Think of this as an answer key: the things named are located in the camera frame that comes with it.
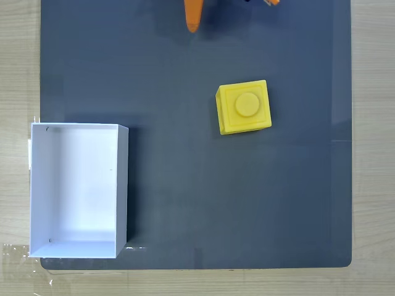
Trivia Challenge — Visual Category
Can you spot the white open cardboard box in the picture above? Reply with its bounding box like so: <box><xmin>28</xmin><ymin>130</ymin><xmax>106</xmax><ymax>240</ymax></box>
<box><xmin>28</xmin><ymin>122</ymin><xmax>130</xmax><ymax>259</ymax></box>

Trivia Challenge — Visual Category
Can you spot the dark grey table mat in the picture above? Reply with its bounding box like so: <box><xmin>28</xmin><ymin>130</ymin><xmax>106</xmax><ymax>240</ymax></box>
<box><xmin>39</xmin><ymin>0</ymin><xmax>353</xmax><ymax>271</ymax></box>

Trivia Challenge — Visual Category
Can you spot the yellow block with round stud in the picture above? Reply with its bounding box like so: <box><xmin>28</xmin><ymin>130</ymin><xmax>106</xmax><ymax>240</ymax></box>
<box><xmin>215</xmin><ymin>79</ymin><xmax>272</xmax><ymax>136</ymax></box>

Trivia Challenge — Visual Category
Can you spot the clear adhesive tape patch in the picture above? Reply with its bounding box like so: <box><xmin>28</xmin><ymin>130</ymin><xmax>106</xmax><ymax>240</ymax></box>
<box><xmin>1</xmin><ymin>242</ymin><xmax>54</xmax><ymax>288</ymax></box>

